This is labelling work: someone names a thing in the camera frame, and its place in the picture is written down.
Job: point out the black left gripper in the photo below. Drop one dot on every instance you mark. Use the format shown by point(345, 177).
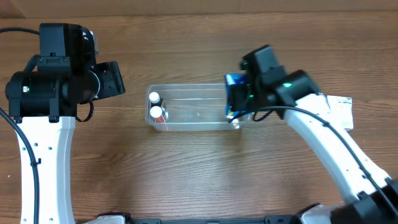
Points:
point(112, 79)

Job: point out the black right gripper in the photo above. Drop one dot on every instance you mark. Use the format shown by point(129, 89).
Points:
point(237, 99)

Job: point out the blue VapoDrops box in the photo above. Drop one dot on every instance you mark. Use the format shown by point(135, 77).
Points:
point(231, 79)

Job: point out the dark bottle white cap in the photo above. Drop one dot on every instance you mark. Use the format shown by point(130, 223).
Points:
point(156, 100)

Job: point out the orange bottle white cap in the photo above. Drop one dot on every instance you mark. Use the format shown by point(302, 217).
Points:
point(159, 114)

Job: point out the white medicine box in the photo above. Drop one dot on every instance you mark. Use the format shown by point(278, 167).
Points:
point(341, 107)

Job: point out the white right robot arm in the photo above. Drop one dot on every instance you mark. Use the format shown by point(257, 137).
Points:
point(368, 192)

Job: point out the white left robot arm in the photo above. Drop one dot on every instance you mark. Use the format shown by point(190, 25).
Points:
point(43, 101)

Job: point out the clear plastic container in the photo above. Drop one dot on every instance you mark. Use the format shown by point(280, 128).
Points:
point(193, 107)

